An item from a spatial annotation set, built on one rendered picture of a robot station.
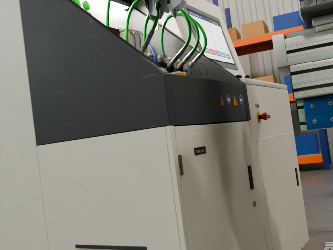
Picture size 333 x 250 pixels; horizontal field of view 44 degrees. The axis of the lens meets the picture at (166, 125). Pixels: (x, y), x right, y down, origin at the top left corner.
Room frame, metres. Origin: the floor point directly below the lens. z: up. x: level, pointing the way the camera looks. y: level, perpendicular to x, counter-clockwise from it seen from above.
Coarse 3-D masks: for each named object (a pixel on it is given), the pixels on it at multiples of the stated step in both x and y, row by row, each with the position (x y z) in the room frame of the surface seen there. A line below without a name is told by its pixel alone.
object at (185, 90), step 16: (176, 80) 1.28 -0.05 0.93; (192, 80) 1.37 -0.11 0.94; (208, 80) 1.48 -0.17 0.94; (176, 96) 1.26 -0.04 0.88; (192, 96) 1.36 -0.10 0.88; (208, 96) 1.46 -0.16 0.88; (224, 96) 1.59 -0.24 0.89; (176, 112) 1.25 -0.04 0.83; (192, 112) 1.34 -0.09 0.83; (208, 112) 1.45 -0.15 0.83; (224, 112) 1.57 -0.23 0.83; (240, 112) 1.71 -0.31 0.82
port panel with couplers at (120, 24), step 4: (116, 20) 1.94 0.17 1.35; (120, 20) 1.97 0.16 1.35; (124, 20) 2.00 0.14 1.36; (116, 24) 1.94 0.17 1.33; (120, 24) 1.97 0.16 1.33; (124, 24) 2.00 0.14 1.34; (116, 28) 1.94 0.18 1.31; (120, 28) 1.96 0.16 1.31; (120, 32) 1.96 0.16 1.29; (124, 32) 1.99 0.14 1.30; (128, 32) 1.98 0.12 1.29; (120, 36) 1.96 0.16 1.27; (124, 36) 1.99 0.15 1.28; (128, 36) 2.01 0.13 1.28; (132, 36) 2.04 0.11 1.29; (132, 40) 2.04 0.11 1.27; (132, 44) 2.04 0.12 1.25
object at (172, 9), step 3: (171, 0) 1.53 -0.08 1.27; (174, 0) 1.52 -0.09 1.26; (177, 0) 1.52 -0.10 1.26; (180, 0) 1.51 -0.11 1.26; (171, 3) 1.53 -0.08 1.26; (174, 3) 1.53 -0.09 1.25; (177, 3) 1.52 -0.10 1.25; (180, 3) 1.51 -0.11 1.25; (168, 6) 1.53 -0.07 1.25; (171, 6) 1.53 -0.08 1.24; (174, 6) 1.53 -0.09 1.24; (177, 6) 1.52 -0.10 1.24; (171, 9) 1.53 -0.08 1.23; (171, 12) 1.54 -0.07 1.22; (174, 12) 1.54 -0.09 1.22; (174, 15) 1.54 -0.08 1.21
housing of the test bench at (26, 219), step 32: (0, 0) 1.56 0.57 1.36; (0, 32) 1.58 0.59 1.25; (0, 64) 1.59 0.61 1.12; (0, 96) 1.60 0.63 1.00; (0, 128) 1.61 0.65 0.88; (32, 128) 1.52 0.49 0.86; (0, 160) 1.62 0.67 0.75; (32, 160) 1.53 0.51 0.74; (0, 192) 1.63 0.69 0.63; (32, 192) 1.54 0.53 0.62; (0, 224) 1.64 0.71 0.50; (32, 224) 1.55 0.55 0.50
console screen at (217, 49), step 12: (192, 12) 2.16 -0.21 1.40; (204, 12) 2.32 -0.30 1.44; (192, 24) 2.11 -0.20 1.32; (204, 24) 2.25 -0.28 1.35; (216, 24) 2.41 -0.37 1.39; (216, 36) 2.34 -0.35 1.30; (216, 48) 2.27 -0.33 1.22; (228, 48) 2.44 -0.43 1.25; (216, 60) 2.20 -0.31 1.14; (228, 60) 2.36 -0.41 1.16
